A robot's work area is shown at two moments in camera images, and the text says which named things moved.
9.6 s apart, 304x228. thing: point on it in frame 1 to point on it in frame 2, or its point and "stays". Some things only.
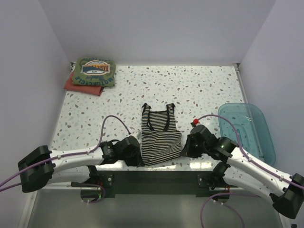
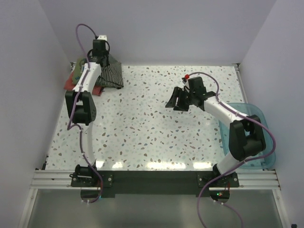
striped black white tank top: [161, 141] to [111, 75]
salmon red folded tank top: [90, 90] stays
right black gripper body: [199, 148] to [192, 95]
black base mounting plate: [154, 183] stays
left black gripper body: [131, 159] to [106, 55]
